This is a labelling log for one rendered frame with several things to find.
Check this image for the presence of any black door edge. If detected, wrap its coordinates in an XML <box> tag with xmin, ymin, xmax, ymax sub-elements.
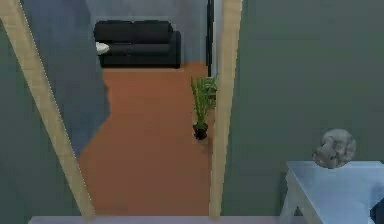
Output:
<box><xmin>205</xmin><ymin>0</ymin><xmax>215</xmax><ymax>78</ymax></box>

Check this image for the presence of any grey round lumpy object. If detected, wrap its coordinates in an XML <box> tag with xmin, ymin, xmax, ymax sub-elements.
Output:
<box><xmin>311</xmin><ymin>128</ymin><xmax>357</xmax><ymax>170</ymax></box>

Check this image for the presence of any black sofa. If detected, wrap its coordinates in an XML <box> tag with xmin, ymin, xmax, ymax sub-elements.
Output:
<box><xmin>93</xmin><ymin>19</ymin><xmax>182</xmax><ymax>70</ymax></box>

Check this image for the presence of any white round table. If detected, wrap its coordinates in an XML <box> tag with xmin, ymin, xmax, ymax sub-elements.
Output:
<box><xmin>95</xmin><ymin>41</ymin><xmax>110</xmax><ymax>56</ymax></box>

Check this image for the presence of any pale blue table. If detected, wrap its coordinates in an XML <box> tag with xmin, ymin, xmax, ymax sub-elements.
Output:
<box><xmin>279</xmin><ymin>160</ymin><xmax>384</xmax><ymax>224</ymax></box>

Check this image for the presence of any dark blue object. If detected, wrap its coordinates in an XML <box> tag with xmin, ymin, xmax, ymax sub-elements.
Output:
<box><xmin>369</xmin><ymin>199</ymin><xmax>384</xmax><ymax>224</ymax></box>

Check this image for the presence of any green house plant black pot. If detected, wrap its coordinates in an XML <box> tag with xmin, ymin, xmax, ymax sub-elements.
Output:
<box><xmin>190</xmin><ymin>75</ymin><xmax>218</xmax><ymax>141</ymax></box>

